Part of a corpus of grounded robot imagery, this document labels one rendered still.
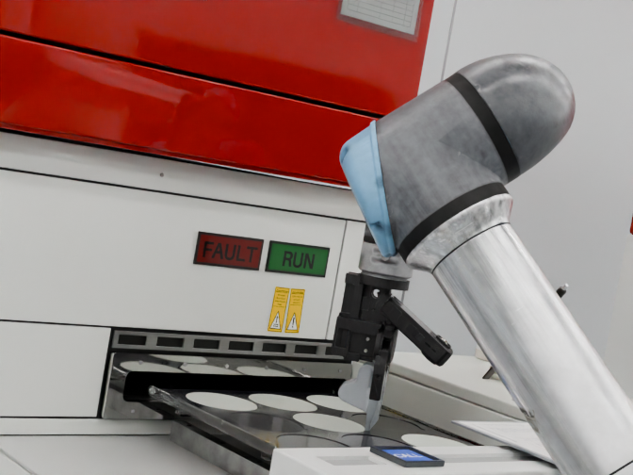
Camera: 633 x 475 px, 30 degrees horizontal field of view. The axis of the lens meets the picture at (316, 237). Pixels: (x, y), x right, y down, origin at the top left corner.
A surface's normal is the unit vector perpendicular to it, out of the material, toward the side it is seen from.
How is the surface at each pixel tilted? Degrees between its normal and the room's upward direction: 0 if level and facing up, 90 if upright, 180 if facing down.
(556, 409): 95
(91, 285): 90
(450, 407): 90
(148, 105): 90
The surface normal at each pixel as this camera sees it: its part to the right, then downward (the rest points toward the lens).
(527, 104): 0.36, -0.16
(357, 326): -0.15, 0.03
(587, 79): 0.61, 0.15
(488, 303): -0.46, -0.03
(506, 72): 0.06, -0.69
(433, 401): -0.77, -0.11
